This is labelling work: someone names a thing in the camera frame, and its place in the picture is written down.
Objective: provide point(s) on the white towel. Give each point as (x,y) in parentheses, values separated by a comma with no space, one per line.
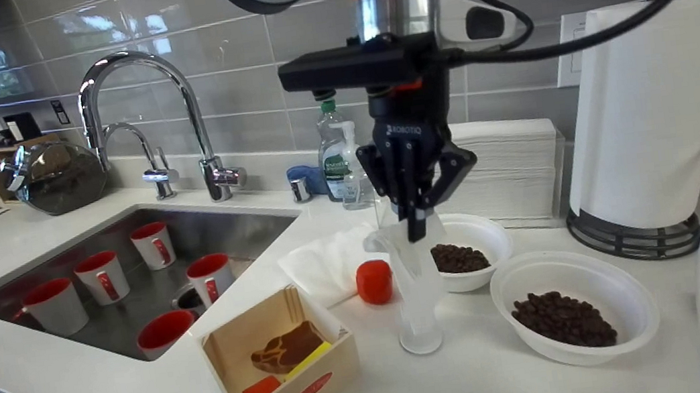
(325,264)

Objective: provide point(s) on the white mug red inside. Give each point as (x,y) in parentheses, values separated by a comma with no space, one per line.
(103,280)
(57,309)
(164,332)
(212,279)
(154,246)

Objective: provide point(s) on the white wall socket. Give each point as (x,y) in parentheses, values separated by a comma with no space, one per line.
(569,52)

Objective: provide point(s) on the clear pump soap bottle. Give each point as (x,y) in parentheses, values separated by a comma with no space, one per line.
(356,182)

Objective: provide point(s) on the glass jar with lid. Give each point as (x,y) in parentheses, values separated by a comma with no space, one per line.
(60,180)

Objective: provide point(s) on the steel sink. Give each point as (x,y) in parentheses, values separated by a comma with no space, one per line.
(220,234)

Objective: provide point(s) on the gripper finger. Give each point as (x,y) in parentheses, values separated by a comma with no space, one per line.
(388,174)
(451,169)

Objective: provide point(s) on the orange toy piece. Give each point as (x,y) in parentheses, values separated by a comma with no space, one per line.
(262,389)

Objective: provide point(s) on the stack of white paper napkins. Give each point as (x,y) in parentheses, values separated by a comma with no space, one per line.
(509,169)

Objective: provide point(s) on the clear plastic tall cup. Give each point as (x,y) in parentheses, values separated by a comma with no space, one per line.
(418,302)

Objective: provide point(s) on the paper towel roll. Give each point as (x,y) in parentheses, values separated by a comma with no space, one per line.
(650,116)

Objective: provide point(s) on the toy steak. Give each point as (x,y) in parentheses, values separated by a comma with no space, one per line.
(289,350)

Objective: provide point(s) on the heap of coffee beans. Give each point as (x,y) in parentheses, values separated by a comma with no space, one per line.
(562,321)
(459,258)

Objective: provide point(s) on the yellow toy piece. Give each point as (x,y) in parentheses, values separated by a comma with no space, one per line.
(310,358)

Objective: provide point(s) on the clear dish soap bottle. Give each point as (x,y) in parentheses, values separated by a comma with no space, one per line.
(331,158)

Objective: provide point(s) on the wooden box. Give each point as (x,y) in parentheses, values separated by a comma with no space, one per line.
(308,391)

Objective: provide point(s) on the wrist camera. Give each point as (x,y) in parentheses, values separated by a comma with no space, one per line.
(340,68)

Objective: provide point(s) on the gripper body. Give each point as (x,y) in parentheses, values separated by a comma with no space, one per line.
(410,111)

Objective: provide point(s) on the small white bowl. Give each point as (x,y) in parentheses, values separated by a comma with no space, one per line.
(487,236)

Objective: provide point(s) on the large white bowl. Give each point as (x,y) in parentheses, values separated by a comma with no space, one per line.
(577,275)

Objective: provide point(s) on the tall chrome tap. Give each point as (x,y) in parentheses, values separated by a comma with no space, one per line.
(180,90)

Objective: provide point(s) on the red plastic block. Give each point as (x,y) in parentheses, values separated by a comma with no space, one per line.
(375,282)

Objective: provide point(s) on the small chrome tap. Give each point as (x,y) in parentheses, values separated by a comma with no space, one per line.
(148,155)

